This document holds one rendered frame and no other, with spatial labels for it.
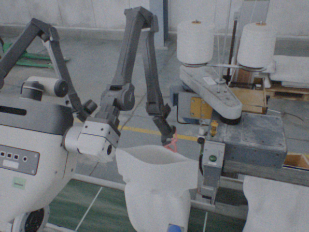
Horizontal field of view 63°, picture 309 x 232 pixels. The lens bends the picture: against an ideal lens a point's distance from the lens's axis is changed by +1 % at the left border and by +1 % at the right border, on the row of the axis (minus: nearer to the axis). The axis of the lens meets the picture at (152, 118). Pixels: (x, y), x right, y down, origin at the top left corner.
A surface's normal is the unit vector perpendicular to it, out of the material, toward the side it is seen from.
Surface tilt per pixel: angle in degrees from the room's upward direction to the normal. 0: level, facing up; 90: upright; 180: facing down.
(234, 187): 90
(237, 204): 90
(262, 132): 0
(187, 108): 90
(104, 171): 0
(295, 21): 90
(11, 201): 50
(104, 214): 0
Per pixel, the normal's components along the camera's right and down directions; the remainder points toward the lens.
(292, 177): -0.30, 0.55
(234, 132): -0.05, -0.82
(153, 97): -0.44, 0.35
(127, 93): 0.89, 0.04
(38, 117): -0.26, -0.11
